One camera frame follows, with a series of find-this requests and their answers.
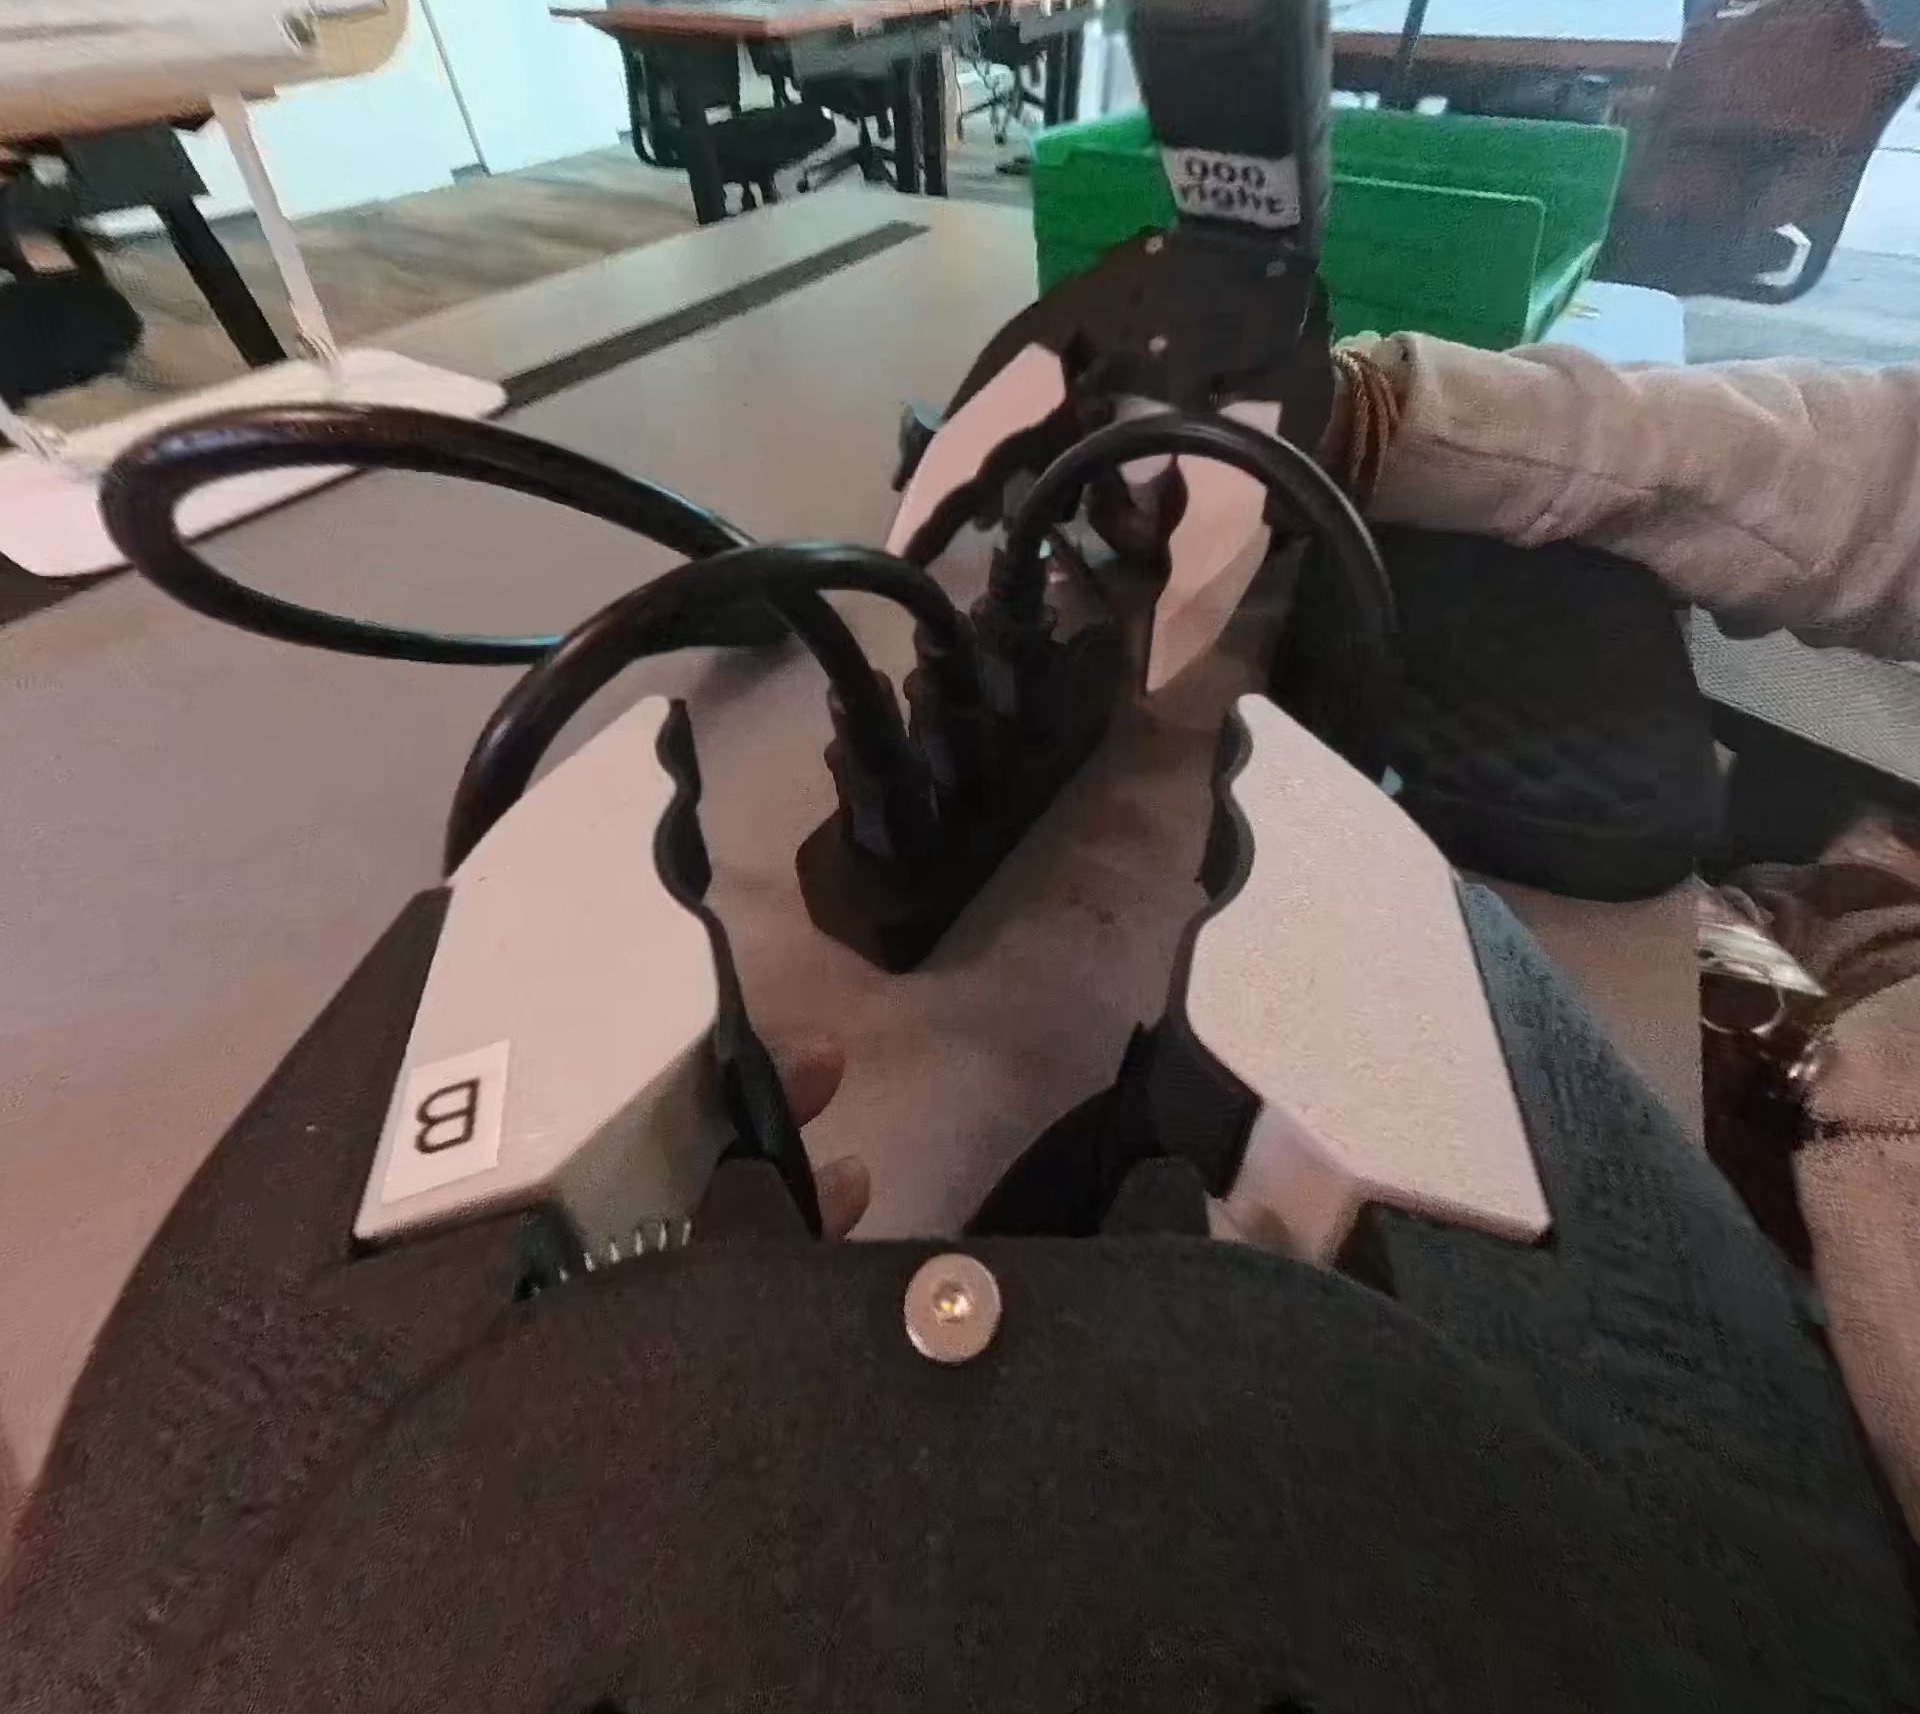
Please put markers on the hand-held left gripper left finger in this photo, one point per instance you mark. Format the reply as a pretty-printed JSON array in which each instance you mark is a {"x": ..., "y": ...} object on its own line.
[{"x": 554, "y": 965}]

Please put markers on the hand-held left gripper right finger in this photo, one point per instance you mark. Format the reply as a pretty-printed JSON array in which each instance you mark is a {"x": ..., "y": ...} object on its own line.
[{"x": 1350, "y": 995}]

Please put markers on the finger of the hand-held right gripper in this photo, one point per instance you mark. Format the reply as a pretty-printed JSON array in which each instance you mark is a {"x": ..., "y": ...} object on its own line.
[
  {"x": 974, "y": 439},
  {"x": 1222, "y": 558}
]

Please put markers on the black power strip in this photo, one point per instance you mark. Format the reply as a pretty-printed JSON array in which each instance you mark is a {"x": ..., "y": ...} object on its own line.
[{"x": 900, "y": 918}]

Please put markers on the person's right forearm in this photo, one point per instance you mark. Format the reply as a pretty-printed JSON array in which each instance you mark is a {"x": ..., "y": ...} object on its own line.
[{"x": 1651, "y": 485}]

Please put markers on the person's left forearm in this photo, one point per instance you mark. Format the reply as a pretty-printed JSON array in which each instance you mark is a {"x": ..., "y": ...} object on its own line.
[{"x": 1869, "y": 1219}]

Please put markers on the person's left hand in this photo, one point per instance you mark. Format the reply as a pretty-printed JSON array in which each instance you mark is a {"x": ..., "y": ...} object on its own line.
[{"x": 819, "y": 1076}]

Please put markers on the green plastic crate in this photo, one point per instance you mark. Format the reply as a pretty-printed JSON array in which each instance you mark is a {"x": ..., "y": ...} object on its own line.
[{"x": 1440, "y": 215}]

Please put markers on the grey background table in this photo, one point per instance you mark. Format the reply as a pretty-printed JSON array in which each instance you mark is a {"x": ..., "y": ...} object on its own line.
[{"x": 1501, "y": 19}]

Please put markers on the black quilted bag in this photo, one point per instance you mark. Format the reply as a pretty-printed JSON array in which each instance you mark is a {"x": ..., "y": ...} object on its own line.
[{"x": 1531, "y": 725}]

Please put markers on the wooden desk with black legs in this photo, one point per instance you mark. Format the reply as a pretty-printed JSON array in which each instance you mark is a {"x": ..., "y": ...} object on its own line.
[{"x": 841, "y": 12}]

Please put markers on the brown chair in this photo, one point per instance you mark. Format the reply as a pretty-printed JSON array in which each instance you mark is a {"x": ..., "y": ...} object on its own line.
[{"x": 1771, "y": 124}]

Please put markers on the grey mesh chair seat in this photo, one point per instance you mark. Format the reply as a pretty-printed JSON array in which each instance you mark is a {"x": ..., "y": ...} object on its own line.
[{"x": 1814, "y": 695}]

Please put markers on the black side table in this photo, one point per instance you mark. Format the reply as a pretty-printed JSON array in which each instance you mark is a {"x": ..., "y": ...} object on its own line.
[{"x": 91, "y": 177}]

